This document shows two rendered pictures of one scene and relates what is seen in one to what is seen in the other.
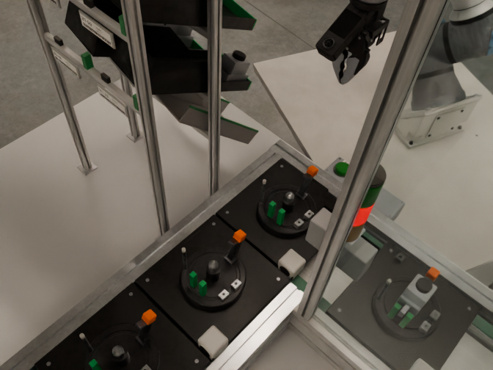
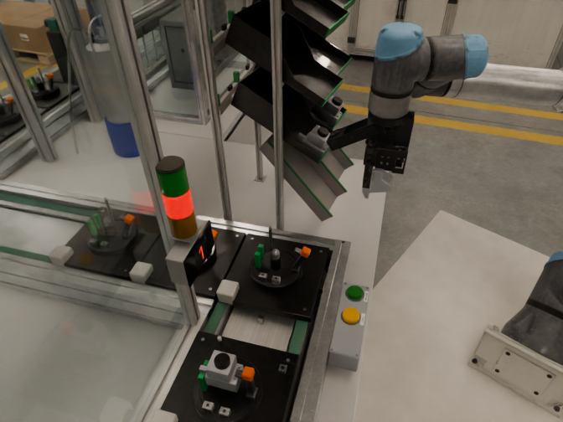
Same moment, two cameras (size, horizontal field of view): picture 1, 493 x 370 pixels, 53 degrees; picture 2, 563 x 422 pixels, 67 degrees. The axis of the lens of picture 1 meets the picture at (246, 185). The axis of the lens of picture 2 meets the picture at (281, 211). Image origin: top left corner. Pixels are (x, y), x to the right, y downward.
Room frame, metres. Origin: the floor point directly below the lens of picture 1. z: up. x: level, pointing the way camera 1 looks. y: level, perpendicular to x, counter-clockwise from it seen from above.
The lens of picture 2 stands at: (0.39, -0.79, 1.81)
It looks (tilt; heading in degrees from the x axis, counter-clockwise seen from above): 41 degrees down; 67
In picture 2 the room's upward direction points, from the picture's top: 1 degrees counter-clockwise
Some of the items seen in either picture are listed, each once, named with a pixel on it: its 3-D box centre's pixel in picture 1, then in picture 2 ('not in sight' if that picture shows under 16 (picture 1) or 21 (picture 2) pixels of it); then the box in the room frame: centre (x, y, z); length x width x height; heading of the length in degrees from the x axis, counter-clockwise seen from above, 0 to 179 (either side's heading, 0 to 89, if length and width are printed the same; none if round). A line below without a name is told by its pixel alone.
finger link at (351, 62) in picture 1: (356, 67); (376, 186); (0.85, -0.21, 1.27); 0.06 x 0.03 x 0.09; 141
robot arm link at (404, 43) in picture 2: not in sight; (397, 59); (0.86, -0.20, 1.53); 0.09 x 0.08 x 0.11; 163
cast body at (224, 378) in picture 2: not in sight; (219, 367); (0.43, -0.36, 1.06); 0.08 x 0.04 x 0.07; 141
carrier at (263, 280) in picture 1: (213, 271); (188, 243); (0.47, 0.05, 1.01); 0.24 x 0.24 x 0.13; 51
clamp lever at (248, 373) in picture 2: not in sight; (245, 380); (0.48, -0.39, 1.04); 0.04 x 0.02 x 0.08; 141
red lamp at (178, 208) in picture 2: not in sight; (178, 200); (0.44, -0.17, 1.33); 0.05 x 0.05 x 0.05
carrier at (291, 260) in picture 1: (287, 202); (275, 259); (0.66, -0.10, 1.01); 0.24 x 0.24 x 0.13; 51
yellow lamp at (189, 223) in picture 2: not in sight; (182, 220); (0.44, -0.17, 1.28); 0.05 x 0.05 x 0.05
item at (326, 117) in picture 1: (411, 133); (496, 363); (1.08, -0.50, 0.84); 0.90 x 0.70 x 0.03; 26
